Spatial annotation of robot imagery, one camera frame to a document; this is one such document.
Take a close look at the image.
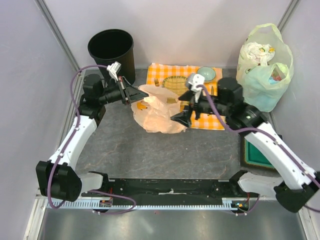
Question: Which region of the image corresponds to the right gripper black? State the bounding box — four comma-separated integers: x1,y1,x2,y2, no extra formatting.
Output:
170,87,230,127

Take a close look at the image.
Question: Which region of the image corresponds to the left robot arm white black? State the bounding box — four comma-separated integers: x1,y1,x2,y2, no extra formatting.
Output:
35,73,149,202

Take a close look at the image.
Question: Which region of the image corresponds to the grey slotted cable duct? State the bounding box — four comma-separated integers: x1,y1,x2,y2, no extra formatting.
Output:
60,198,239,211

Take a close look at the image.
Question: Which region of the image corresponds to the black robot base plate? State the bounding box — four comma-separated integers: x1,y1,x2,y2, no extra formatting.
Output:
99,178,247,205

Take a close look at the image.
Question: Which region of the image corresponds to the yellow white checkered cloth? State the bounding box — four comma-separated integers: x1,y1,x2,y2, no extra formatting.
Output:
146,63,224,131

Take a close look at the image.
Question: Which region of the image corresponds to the green plastic bag of trash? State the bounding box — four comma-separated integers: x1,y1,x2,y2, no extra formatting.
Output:
236,23,294,113

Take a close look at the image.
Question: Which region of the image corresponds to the orange banana print plastic bag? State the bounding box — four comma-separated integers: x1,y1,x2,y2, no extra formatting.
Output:
131,84,186,134

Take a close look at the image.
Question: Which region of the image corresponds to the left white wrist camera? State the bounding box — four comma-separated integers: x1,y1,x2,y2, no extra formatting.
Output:
106,61,122,82

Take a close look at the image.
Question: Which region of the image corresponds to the woven bamboo tray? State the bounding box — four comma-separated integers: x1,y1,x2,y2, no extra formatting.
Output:
162,76,188,96

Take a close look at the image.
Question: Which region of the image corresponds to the gold fork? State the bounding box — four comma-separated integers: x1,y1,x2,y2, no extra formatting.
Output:
154,78,160,87

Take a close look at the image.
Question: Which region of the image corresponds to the black plastic trash bin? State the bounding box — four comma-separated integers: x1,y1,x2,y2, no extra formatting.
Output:
87,29,136,84

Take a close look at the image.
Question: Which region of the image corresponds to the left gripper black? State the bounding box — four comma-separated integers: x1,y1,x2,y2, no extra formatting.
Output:
98,76,148,105

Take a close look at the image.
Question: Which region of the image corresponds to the light blue ceramic bowl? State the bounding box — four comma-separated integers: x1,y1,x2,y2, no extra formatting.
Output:
196,66,217,83

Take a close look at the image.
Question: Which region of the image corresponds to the green square dish black rim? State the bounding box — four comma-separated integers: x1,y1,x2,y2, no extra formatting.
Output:
240,136,277,172

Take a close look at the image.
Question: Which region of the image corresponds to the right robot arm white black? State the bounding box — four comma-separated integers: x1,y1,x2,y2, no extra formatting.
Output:
171,73,320,213

